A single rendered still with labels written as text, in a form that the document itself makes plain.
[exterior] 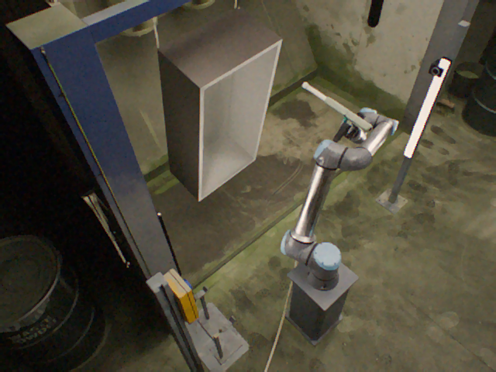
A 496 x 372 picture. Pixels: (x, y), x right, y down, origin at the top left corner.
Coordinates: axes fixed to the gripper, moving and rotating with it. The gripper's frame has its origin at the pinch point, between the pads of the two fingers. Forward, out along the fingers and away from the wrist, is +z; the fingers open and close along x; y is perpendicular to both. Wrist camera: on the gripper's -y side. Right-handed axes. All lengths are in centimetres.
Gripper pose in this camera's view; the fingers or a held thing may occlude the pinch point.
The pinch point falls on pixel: (348, 121)
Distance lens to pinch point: 236.1
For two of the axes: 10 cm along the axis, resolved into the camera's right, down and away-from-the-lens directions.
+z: -4.5, -0.9, -8.9
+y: -5.8, 7.9, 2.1
